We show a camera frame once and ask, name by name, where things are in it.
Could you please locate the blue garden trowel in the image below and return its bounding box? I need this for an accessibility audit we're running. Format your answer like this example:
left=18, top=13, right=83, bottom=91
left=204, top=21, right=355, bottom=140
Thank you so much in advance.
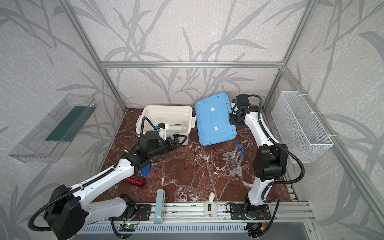
left=141, top=165, right=151, bottom=177

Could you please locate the clear test tube rack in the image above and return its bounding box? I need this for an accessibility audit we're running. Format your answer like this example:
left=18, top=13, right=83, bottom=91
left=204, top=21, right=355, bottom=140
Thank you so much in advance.
left=223, top=152, right=243, bottom=176

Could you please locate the blue capped test tube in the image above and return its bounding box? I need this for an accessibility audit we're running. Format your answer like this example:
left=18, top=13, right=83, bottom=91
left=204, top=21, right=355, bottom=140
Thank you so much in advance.
left=236, top=148, right=243, bottom=164
left=237, top=153, right=246, bottom=168
left=233, top=142, right=242, bottom=160

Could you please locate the white wire mesh basket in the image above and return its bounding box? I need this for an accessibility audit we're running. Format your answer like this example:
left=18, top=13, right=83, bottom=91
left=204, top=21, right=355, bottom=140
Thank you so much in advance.
left=272, top=91, right=334, bottom=164

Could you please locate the white plastic wash bottle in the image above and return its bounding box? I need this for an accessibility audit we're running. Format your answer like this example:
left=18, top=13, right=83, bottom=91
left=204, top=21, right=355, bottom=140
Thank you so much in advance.
left=204, top=192, right=218, bottom=218

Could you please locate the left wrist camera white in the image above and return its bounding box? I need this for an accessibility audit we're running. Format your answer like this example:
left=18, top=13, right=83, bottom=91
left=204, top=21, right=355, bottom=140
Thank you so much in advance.
left=155, top=123, right=169, bottom=140

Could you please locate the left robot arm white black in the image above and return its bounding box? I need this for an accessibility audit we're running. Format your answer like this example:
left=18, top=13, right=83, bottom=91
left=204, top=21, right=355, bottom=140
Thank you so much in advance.
left=28, top=131, right=188, bottom=240

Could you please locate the blue plastic bin lid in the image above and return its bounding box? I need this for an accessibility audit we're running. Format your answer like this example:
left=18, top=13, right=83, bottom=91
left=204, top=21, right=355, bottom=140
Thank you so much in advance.
left=195, top=92, right=237, bottom=146

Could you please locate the white plastic storage bin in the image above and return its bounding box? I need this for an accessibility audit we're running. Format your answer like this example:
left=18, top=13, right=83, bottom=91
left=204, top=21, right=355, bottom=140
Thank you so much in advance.
left=136, top=105, right=196, bottom=146

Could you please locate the clear wall shelf green liner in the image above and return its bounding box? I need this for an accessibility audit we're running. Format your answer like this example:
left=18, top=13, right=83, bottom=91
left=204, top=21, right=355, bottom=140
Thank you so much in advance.
left=9, top=94, right=98, bottom=163

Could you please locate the red cylindrical tool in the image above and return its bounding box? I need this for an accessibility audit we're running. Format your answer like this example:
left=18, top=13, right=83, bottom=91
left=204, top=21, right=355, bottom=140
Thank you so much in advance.
left=125, top=176, right=147, bottom=188

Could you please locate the pink object in basket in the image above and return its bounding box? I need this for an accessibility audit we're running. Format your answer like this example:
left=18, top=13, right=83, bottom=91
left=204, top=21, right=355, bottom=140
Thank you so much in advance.
left=290, top=147, right=302, bottom=157

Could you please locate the light blue rectangular bar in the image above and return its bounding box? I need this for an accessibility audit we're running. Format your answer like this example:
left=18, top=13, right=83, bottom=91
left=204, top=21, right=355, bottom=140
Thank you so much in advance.
left=154, top=189, right=165, bottom=225

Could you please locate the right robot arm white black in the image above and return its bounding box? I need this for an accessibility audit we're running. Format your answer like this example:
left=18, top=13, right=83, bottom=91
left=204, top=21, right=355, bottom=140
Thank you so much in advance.
left=229, top=94, right=305, bottom=221

